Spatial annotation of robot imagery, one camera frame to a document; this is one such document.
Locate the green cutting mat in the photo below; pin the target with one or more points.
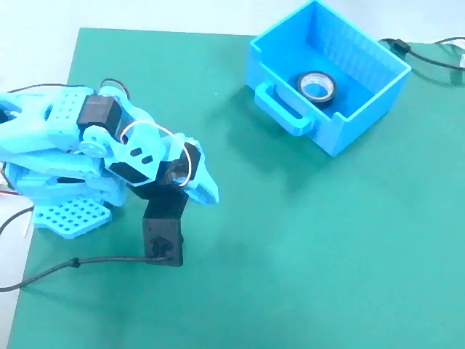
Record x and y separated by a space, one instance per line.
254 309

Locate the black electrical tape roll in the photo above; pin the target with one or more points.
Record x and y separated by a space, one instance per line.
319 103

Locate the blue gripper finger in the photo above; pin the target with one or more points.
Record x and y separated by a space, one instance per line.
208 181
199 198

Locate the light blue robot arm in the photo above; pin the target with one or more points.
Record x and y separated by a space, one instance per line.
54 109

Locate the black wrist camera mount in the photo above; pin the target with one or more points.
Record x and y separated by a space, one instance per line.
163 218

